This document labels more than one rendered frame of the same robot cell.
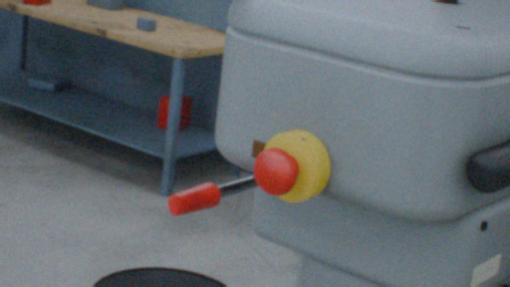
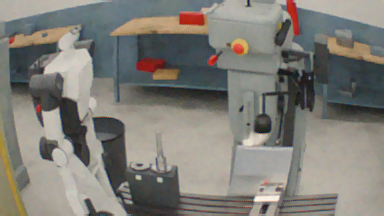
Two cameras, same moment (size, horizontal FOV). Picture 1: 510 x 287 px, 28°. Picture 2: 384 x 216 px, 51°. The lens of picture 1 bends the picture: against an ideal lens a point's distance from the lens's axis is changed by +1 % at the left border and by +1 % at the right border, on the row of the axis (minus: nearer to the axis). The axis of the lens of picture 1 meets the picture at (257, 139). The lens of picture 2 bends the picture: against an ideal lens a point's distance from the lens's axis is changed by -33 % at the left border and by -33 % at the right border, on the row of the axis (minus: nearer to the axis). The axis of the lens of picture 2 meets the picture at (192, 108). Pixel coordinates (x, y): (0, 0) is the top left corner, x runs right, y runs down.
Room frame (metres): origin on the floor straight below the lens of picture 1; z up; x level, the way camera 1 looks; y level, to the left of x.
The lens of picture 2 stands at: (-0.90, 0.70, 2.29)
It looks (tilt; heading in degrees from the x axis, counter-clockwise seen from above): 22 degrees down; 342
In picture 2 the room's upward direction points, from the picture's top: 2 degrees counter-clockwise
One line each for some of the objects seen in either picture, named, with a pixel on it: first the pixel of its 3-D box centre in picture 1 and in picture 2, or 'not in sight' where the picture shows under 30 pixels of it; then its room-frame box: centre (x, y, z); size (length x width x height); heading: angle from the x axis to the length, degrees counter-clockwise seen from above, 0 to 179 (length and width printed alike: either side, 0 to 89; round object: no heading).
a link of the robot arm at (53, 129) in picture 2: not in sight; (56, 134); (0.87, 0.69, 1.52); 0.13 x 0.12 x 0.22; 153
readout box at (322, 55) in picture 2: not in sight; (322, 58); (1.07, -0.62, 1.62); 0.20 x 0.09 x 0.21; 144
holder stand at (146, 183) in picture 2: not in sight; (153, 184); (1.26, 0.21, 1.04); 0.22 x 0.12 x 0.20; 62
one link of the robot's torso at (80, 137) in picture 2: not in sight; (61, 145); (1.11, 0.66, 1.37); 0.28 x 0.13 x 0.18; 63
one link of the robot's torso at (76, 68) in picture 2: not in sight; (59, 88); (1.10, 0.64, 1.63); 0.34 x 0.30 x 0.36; 153
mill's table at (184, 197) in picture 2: not in sight; (234, 212); (1.05, -0.12, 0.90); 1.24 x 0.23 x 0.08; 54
